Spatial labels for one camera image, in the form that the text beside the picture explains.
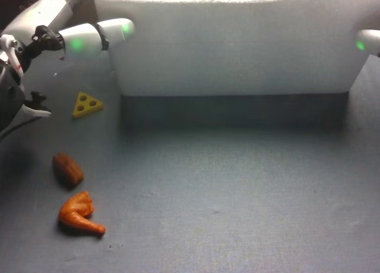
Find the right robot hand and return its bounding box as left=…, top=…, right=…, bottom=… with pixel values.
left=354, top=28, right=380, bottom=58

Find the orange toy chicken leg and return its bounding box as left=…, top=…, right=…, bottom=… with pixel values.
left=58, top=191, right=106, bottom=237

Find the brown toy chicken piece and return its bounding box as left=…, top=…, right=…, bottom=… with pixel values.
left=52, top=152, right=85, bottom=187

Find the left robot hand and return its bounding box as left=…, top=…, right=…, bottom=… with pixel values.
left=58, top=17, right=137, bottom=59

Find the yellow toy cheese wedge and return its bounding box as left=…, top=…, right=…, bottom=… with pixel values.
left=72, top=91, right=105, bottom=120

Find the grey table cloth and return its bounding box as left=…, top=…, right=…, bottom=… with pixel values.
left=0, top=46, right=380, bottom=273

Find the thin black cable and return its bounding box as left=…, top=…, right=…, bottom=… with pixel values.
left=0, top=114, right=41, bottom=141

